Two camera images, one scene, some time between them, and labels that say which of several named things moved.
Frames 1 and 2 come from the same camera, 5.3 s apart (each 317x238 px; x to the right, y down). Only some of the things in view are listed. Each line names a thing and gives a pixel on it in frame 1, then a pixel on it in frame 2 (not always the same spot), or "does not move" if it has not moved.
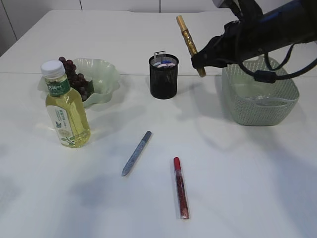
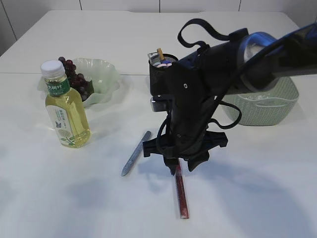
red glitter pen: x=184 y=210 does not move
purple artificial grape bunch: x=77 y=81 does not move
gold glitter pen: x=189 y=42 to x=160 y=53
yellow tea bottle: x=66 y=107 does not move
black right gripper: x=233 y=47 to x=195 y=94
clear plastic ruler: x=159 y=52 to x=153 y=58
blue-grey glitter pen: x=138 y=150 does not move
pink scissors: x=166 y=65 does not move
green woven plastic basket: x=252 y=103 does not move
